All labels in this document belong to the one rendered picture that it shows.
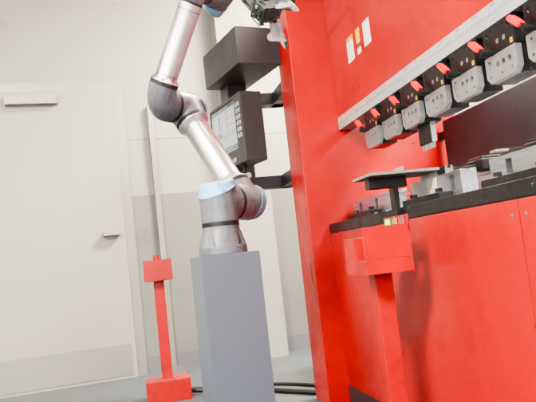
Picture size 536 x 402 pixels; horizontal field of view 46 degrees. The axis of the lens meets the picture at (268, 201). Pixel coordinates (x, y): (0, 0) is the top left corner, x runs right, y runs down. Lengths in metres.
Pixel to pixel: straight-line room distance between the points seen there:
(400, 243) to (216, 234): 0.58
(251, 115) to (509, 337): 1.88
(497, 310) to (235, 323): 0.73
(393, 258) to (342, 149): 1.26
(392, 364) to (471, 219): 0.55
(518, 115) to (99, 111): 3.06
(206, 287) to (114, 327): 2.89
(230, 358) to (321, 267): 1.31
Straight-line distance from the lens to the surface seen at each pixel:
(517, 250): 1.72
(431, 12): 2.30
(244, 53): 3.35
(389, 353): 2.11
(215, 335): 1.87
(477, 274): 1.90
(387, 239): 2.02
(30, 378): 4.74
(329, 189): 3.15
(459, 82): 2.12
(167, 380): 3.75
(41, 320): 4.71
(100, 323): 4.71
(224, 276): 1.87
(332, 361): 3.15
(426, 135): 2.41
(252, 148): 3.20
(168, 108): 2.15
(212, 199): 1.92
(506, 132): 2.90
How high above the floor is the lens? 0.76
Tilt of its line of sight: 5 degrees up
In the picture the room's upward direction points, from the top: 6 degrees counter-clockwise
